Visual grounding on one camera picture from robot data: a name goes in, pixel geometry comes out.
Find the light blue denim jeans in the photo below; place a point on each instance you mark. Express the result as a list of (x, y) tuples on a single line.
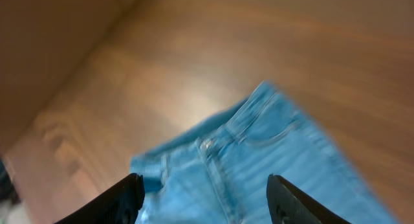
[(217, 171)]

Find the black garment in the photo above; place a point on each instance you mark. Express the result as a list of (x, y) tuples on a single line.
[(7, 189)]

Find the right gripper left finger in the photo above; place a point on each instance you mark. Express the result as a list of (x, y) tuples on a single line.
[(120, 204)]

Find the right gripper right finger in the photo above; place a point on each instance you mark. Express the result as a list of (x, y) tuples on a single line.
[(289, 205)]

